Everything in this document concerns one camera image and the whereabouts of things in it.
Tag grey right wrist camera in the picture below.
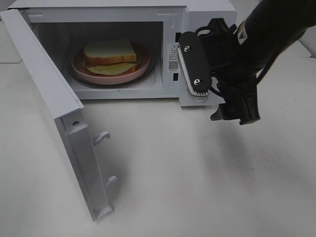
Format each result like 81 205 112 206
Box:
177 32 212 97

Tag white microwave door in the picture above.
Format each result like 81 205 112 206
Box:
0 9 117 221

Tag white warning label sticker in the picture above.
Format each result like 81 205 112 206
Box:
167 42 180 73

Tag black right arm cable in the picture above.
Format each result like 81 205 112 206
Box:
195 26 275 104

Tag white microwave oven body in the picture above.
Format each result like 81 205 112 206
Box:
7 0 237 106

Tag pink speckled plate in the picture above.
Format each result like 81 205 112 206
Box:
72 43 152 85

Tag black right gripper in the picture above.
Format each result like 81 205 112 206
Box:
195 18 260 125

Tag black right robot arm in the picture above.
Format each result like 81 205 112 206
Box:
198 0 316 125

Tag toy bread cheese sandwich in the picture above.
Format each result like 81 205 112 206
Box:
83 39 142 76

